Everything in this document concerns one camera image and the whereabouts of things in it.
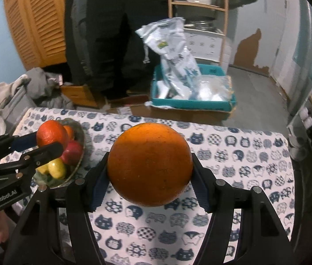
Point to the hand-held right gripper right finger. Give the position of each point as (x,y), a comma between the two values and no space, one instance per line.
(201,196)

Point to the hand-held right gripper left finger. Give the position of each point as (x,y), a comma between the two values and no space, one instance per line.
(98,196)

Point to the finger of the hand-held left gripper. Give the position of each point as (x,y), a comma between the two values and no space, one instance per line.
(45,150)
(23,141)

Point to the small orange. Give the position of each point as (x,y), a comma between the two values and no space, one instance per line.
(51,134)
(70,133)

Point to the red apple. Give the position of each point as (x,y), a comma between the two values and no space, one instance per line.
(72,152)

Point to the green glass bowl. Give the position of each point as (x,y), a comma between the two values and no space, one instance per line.
(73,173)

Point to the large orange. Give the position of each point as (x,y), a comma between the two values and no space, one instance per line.
(149,165)

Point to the cat print tablecloth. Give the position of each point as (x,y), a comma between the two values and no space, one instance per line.
(227,157)

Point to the grey padded jacket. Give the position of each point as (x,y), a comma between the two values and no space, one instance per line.
(43,88)

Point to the wooden drawer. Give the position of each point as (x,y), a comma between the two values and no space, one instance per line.
(78,95)

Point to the brown cardboard box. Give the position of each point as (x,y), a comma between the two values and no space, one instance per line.
(183,117)

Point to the cardboard box with red label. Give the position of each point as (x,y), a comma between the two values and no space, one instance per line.
(128,107)

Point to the clear plastic bag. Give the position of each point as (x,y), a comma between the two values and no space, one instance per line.
(215,88)

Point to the grey blue jacket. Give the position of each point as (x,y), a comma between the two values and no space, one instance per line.
(80,41)

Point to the wooden louvered wardrobe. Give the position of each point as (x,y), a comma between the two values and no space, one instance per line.
(34,24)

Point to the white shoe rack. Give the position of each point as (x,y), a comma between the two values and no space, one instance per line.
(296,121)

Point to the black hooded coat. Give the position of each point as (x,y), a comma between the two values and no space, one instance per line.
(117,47)

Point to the printed white plastic bag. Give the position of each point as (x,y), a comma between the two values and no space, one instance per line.
(172,58)

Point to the white patterned box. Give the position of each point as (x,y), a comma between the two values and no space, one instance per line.
(205,44)

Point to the wooden shelf rack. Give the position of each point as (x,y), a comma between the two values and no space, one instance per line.
(224,33)

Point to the white door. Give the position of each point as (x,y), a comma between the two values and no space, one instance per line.
(282,47)

